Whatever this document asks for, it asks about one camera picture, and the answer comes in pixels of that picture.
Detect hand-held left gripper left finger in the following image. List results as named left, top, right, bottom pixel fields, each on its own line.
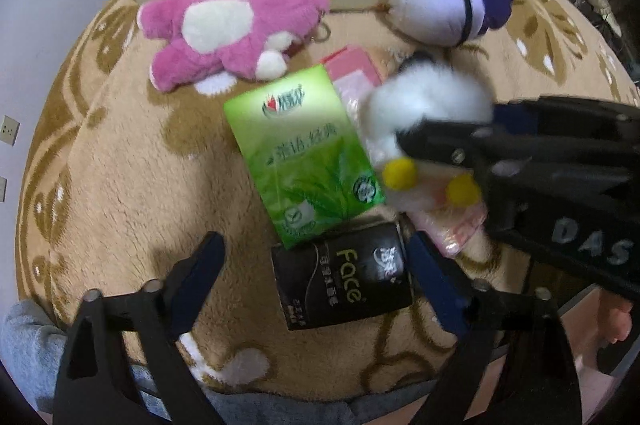
left=55, top=231, right=227, bottom=425

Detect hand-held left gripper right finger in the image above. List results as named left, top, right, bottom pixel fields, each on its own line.
left=406, top=231, right=584, bottom=425

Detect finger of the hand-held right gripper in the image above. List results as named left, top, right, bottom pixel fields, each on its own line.
left=394, top=119, right=501, bottom=168
left=491, top=95, right=640, bottom=137

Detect white plush duck toy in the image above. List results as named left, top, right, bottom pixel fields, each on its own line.
left=360, top=54, right=496, bottom=213

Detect person's right hand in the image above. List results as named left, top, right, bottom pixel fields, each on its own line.
left=601, top=289, right=632, bottom=347

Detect pale pink tissue pack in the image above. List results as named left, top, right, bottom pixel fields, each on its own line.
left=406, top=199, right=489, bottom=260

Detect black tissue pack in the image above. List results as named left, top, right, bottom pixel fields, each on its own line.
left=270, top=217, right=416, bottom=332

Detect tan patterned fleece blanket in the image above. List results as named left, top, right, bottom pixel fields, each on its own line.
left=14, top=0, right=640, bottom=398

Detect green tissue pack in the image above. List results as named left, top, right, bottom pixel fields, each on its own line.
left=223, top=65, right=388, bottom=252

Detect purple white plush doll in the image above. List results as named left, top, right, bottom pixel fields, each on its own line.
left=387, top=0, right=516, bottom=51

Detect person's grey pants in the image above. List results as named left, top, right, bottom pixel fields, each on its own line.
left=0, top=299, right=441, bottom=425

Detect pink plush bear toy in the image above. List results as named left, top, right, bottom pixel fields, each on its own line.
left=136, top=0, right=332, bottom=93

